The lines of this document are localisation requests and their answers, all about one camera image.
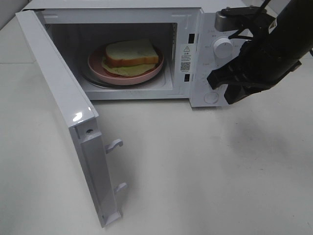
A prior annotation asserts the round white door button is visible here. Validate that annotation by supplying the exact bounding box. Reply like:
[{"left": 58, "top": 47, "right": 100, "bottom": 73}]
[{"left": 204, "top": 92, "right": 219, "bottom": 104}]

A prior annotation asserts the white microwave oven body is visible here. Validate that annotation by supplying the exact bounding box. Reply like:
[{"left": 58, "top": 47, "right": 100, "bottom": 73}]
[{"left": 21, "top": 0, "right": 244, "bottom": 107}]

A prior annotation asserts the pink plate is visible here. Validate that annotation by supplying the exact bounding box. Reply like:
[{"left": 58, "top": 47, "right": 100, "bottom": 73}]
[{"left": 88, "top": 46, "right": 164, "bottom": 86}]

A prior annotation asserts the upper white power knob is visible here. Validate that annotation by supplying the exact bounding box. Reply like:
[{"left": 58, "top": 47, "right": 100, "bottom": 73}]
[{"left": 213, "top": 37, "right": 233, "bottom": 59}]

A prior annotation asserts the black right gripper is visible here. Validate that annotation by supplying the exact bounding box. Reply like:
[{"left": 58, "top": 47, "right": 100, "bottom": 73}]
[{"left": 207, "top": 24, "right": 303, "bottom": 105}]

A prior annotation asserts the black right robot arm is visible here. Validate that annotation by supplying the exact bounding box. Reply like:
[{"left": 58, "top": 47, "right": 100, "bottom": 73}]
[{"left": 207, "top": 0, "right": 313, "bottom": 104}]

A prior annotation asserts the white microwave door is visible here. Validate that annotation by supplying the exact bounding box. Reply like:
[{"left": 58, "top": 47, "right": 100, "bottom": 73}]
[{"left": 16, "top": 10, "right": 127, "bottom": 227}]

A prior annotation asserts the glass microwave turntable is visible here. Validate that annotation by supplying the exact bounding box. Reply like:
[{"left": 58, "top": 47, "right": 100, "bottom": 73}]
[{"left": 79, "top": 65, "right": 166, "bottom": 90}]

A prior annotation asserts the sandwich with tomato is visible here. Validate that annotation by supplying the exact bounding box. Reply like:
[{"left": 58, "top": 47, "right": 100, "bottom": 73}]
[{"left": 103, "top": 39, "right": 159, "bottom": 76}]

